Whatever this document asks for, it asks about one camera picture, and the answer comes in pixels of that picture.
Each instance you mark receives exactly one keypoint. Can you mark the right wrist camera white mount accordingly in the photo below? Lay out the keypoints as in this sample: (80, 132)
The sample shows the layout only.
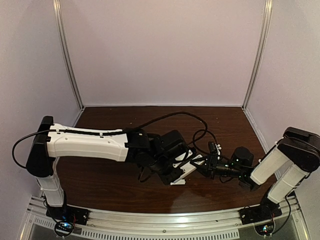
(215, 150)

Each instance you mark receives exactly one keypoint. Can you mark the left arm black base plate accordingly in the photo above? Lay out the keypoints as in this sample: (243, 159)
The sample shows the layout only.
(69, 213)

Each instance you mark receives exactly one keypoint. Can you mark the right aluminium frame post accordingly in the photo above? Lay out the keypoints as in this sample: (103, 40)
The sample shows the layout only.
(265, 28)

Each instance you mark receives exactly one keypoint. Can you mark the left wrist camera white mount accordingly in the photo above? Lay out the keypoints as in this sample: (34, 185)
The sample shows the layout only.
(184, 158)

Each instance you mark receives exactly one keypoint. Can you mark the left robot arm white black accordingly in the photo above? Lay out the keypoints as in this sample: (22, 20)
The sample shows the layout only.
(166, 155)

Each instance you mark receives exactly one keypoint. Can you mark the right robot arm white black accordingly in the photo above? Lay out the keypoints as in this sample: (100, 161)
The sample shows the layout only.
(298, 147)

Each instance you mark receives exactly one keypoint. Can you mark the aluminium frame post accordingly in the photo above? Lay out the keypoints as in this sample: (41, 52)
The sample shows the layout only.
(66, 54)
(265, 28)

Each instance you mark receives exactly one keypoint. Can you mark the white remote control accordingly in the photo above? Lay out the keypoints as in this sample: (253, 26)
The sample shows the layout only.
(186, 169)

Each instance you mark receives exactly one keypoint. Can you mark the front aluminium rail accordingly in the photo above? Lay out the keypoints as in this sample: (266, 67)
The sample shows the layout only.
(112, 225)

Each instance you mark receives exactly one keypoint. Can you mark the left aluminium frame post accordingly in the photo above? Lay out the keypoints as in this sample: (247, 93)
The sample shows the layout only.
(66, 54)

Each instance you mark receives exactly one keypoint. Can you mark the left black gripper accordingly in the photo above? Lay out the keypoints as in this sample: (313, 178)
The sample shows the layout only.
(172, 173)

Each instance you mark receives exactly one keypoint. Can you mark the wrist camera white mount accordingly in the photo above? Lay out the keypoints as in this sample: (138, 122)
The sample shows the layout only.
(215, 150)
(184, 158)

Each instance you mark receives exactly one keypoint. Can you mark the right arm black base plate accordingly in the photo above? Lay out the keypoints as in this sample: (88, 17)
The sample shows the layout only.
(259, 213)

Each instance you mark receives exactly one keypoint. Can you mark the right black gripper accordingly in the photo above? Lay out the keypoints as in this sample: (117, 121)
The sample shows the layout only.
(211, 165)

